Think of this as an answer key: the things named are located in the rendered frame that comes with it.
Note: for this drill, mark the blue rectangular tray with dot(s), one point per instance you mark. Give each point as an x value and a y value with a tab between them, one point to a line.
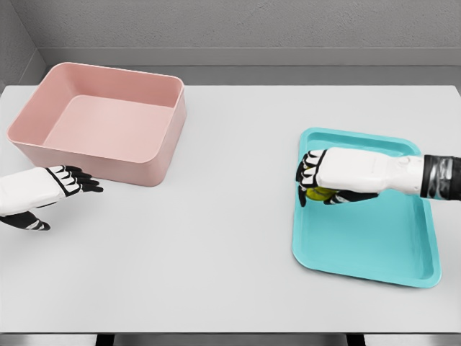
363	241

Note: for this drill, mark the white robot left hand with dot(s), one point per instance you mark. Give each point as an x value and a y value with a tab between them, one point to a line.
29	191

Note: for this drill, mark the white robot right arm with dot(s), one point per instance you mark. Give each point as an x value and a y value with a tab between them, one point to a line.
425	176

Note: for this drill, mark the pink rectangular basket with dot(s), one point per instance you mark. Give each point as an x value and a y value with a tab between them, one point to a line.
108	119

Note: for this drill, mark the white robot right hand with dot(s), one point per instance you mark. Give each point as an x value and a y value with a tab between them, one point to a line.
353	171

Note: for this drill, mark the yellow-green tennis ball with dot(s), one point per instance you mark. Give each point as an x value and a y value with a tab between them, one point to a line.
318	194

